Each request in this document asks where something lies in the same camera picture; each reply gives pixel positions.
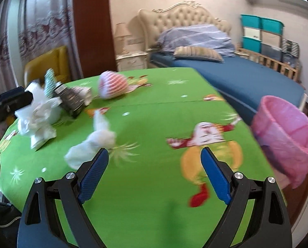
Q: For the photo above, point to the white nightstand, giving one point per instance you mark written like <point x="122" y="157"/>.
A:
<point x="132" y="60"/>

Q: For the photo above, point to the white tissue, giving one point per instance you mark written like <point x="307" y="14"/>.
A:
<point x="92" y="140"/>

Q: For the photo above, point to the beige table lamp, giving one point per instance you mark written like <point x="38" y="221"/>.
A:
<point x="121" y="35"/>

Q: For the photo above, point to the black product box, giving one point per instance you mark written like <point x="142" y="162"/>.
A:
<point x="71" y="100"/>

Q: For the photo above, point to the green printed tablecloth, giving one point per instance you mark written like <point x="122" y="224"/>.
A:
<point x="148" y="124"/>

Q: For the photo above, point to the wooden crib rail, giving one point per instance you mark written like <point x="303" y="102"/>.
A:
<point x="272" y="62"/>

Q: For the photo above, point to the brown striped pillow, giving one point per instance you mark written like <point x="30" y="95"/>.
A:
<point x="198" y="53"/>

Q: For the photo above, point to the pink lined waste bin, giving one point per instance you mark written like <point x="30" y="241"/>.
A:
<point x="285" y="134"/>

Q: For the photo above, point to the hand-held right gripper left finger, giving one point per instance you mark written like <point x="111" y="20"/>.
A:
<point x="95" y="170"/>

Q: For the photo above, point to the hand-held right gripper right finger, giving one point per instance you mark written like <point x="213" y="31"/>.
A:
<point x="216" y="175"/>

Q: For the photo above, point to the blue striped quilt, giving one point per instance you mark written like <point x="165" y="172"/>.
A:
<point x="195" y="37"/>

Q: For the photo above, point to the pink net wrapped fruit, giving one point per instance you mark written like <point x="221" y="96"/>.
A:
<point x="112" y="85"/>

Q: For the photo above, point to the patterned lace curtain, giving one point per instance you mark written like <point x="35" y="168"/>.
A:
<point x="27" y="31"/>

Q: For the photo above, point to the yellow leather armchair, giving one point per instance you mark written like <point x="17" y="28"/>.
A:
<point x="53" y="62"/>

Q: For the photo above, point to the black white checkered bag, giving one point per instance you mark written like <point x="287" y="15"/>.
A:
<point x="289" y="49"/>

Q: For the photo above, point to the beige tufted headboard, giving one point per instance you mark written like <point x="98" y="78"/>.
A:
<point x="174" y="18"/>

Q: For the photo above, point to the blue bed mattress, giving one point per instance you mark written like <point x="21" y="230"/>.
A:
<point x="241" y="80"/>

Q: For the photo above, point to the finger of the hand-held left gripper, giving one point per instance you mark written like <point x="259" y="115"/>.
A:
<point x="17" y="97"/>

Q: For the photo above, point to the teal foam net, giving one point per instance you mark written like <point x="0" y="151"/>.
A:
<point x="50" y="82"/>

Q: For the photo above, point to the black shoe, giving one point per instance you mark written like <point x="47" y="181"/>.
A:
<point x="6" y="213"/>

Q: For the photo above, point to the brown wooden door panel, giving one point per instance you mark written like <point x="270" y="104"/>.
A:
<point x="92" y="31"/>

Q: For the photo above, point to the stack of plastic storage boxes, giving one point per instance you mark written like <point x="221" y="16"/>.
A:
<point x="262" y="36"/>

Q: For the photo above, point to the white plastic wrapper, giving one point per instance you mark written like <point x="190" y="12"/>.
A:
<point x="37" y="116"/>

